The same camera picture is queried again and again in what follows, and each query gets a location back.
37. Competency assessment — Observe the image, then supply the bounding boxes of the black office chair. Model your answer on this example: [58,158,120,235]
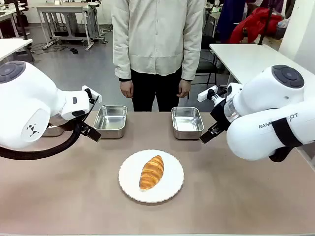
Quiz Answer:
[190,35,220,99]

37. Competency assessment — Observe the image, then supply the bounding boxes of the black right arm cable sleeve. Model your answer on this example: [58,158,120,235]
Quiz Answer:
[269,117,304,163]

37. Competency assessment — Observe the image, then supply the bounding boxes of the person's black trousers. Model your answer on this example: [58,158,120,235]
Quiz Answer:
[130,68,190,113]

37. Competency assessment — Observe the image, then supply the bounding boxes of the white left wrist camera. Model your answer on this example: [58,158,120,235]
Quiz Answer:
[81,85,102,104]

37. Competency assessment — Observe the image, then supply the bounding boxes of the grey metal desk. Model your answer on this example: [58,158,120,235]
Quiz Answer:
[36,2,102,52]

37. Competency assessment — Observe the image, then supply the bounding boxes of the black left arm cable sleeve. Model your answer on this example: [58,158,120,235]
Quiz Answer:
[0,95,100,161]

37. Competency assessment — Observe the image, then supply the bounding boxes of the white floor power strip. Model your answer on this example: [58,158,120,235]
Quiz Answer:
[41,41,56,51]

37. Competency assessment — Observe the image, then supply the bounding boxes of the steel rectangular container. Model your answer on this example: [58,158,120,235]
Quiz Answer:
[171,106,205,141]
[93,105,128,139]
[41,115,66,137]

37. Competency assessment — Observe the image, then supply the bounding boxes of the person's left hand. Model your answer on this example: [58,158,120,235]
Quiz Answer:
[176,79,191,98]

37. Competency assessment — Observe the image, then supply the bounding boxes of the white scalloped plate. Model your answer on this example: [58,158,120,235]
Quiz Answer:
[118,149,185,204]

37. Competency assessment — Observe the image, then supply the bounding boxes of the red jacket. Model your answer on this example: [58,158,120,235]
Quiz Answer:
[229,7,283,45]

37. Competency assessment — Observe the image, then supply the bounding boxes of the black stand pole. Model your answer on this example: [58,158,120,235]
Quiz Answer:
[257,0,276,46]
[12,0,30,40]

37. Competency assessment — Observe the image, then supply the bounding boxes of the black arm cable sleeve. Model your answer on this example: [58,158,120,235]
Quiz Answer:
[269,117,304,163]
[0,95,100,161]

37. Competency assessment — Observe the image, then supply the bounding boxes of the dark blue hanging garment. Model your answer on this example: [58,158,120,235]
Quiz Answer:
[216,0,248,44]

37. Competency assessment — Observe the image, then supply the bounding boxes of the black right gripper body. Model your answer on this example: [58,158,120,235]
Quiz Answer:
[210,98,231,131]

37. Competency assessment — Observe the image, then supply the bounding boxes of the person's right hand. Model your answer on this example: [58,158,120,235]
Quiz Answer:
[120,79,134,99]

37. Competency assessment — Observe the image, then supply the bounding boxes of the white side table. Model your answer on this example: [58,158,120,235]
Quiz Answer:
[0,38,33,62]

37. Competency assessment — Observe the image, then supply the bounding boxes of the golden brown bread roll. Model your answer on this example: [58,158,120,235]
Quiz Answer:
[139,155,165,193]

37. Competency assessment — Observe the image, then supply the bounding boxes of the person's right forearm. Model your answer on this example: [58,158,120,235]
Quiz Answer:
[113,41,132,82]

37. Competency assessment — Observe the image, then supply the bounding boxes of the person's cream shirt torso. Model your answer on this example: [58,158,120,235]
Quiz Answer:
[111,0,207,82]

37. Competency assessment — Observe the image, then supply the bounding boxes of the person's left forearm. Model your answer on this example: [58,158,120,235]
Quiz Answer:
[180,41,202,83]

